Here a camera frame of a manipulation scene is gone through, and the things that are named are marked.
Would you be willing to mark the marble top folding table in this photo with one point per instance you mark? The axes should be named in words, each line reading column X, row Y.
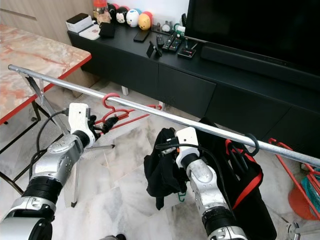
column 30, row 65

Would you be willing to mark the black smartphone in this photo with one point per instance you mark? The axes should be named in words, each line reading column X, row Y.
column 141, row 35

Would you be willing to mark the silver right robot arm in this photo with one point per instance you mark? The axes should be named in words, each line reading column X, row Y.
column 210, row 195

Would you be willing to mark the black shirt with green print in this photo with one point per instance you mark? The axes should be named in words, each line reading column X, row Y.
column 162, row 165

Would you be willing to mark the black hanger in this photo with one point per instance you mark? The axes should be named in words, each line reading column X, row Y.
column 255, row 142

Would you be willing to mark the black leather pouch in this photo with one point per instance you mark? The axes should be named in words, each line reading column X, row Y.
column 107, row 30

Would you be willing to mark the light wood cabinet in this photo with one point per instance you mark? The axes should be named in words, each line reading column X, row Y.
column 40, row 12

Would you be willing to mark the white box with black top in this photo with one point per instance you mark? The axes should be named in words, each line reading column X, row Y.
column 80, row 21

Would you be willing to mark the black phone stand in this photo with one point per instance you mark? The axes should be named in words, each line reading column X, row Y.
column 155, row 49

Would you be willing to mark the black TV console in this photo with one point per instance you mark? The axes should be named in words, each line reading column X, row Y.
column 180, row 90

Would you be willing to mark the small grey owl figurine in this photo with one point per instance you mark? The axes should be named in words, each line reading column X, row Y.
column 166, row 26

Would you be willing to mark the green mug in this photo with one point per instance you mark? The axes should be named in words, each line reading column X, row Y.
column 180, row 28

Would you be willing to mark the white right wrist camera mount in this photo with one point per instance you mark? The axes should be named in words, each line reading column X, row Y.
column 187, row 142

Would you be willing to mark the black shirt with red trim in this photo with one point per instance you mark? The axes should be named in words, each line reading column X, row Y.
column 255, row 210

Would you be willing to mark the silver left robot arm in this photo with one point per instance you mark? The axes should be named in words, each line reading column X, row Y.
column 60, row 165

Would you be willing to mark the silver clothes rack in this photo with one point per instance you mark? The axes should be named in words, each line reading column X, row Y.
column 180, row 119

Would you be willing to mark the black soundbar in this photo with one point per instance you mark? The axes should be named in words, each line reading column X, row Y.
column 255, row 63

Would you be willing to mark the glass jar red lid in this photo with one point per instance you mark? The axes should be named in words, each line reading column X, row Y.
column 101, row 9

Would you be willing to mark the orange trash bin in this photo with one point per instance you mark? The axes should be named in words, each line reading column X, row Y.
column 297, row 205

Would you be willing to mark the yellow round plush toy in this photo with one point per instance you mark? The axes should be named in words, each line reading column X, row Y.
column 145, row 20

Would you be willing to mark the black remote control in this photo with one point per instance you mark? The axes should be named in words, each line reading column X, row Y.
column 161, row 40
column 172, row 44

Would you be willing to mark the flat white box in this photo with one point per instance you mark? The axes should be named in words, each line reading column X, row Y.
column 91, row 32

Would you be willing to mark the white round plush toy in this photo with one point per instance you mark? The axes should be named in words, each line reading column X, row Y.
column 132, row 17

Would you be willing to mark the teal bin liner bag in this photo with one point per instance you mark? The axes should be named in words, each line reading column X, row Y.
column 314, row 192

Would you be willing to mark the black flat television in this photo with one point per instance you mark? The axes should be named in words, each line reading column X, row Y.
column 255, row 25

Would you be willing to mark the green plastic hanger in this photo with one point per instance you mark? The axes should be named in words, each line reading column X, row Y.
column 181, row 196

